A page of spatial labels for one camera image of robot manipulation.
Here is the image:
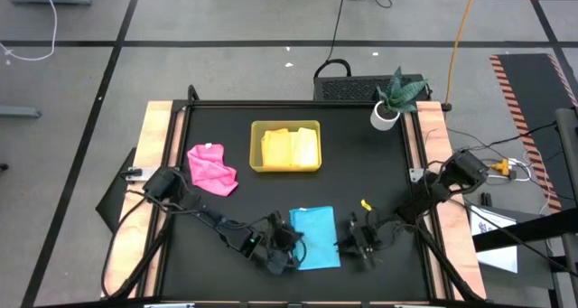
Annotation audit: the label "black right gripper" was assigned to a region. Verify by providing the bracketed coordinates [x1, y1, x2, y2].
[338, 199, 383, 269]

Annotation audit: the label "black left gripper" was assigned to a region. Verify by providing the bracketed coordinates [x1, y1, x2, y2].
[264, 210, 303, 275]

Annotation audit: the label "blue microfiber towel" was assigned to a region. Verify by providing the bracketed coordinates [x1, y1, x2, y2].
[288, 205, 342, 271]

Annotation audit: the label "orange microfiber towel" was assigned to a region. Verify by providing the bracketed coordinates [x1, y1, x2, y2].
[260, 127, 294, 168]

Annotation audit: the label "pink microfiber towel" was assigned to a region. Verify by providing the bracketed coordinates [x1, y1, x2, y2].
[186, 143, 239, 198]

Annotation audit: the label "yellow translucent plastic bin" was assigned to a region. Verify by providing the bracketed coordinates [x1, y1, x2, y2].
[249, 120, 322, 173]

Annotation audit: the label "yellow microfiber towel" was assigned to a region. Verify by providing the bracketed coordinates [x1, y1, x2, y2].
[291, 126, 320, 168]

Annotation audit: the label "snake plant in white pot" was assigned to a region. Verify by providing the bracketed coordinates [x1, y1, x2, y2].
[369, 66, 430, 132]

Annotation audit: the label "white printed paper sheet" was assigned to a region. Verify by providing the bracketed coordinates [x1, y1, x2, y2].
[469, 204, 519, 275]

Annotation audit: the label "light wooden table side board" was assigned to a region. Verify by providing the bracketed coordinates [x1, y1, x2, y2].
[415, 100, 488, 300]
[101, 100, 175, 299]

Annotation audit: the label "black computer case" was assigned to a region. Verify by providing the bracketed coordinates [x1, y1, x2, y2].
[313, 74, 433, 104]

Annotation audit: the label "black hazard-striped floor mat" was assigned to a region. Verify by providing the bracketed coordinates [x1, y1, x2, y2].
[489, 52, 578, 215]

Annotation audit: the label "grey metal bar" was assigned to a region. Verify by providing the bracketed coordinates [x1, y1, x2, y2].
[0, 105, 42, 119]

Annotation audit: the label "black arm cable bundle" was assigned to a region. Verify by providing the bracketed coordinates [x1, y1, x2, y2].
[101, 192, 175, 300]
[413, 217, 487, 303]

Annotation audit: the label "black aluminium table frame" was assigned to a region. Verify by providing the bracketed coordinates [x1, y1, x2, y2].
[144, 84, 452, 303]

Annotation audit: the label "black frame beam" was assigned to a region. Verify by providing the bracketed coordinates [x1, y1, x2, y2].
[471, 207, 578, 254]

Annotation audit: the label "white power cables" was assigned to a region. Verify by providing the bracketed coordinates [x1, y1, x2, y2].
[471, 149, 552, 217]

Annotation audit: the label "black power cable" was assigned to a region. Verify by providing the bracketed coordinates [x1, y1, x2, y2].
[313, 0, 407, 79]

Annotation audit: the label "orange extension cable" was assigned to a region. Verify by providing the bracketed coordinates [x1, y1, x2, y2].
[444, 0, 480, 111]

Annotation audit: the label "grey metal post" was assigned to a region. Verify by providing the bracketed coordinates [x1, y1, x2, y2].
[554, 107, 578, 277]

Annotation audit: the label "white floor cable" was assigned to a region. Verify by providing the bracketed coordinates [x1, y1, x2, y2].
[0, 0, 60, 62]

